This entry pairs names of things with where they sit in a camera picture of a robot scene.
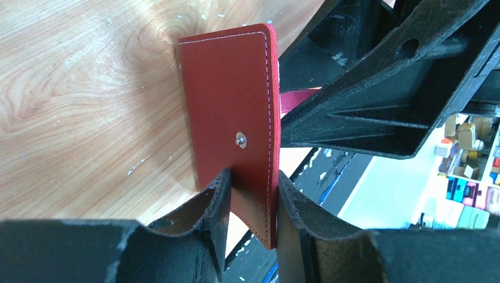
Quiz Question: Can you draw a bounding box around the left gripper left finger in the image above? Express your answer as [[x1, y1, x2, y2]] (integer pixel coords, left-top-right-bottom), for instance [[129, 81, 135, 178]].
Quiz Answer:
[[148, 168, 232, 282]]

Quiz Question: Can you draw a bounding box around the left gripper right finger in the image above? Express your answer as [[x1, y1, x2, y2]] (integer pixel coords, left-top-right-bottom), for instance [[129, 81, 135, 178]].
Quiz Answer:
[[276, 171, 361, 282]]

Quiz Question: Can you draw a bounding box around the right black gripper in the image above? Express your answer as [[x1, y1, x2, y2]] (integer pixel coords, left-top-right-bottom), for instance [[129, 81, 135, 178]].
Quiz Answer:
[[278, 0, 500, 160]]

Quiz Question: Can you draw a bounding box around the red leather card holder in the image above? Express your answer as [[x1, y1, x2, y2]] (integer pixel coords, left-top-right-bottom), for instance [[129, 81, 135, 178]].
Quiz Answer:
[[176, 22, 319, 251]]

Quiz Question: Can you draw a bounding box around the shelf with colourful boxes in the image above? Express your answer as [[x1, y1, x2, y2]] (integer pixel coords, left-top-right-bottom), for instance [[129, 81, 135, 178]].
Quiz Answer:
[[410, 114, 499, 229]]

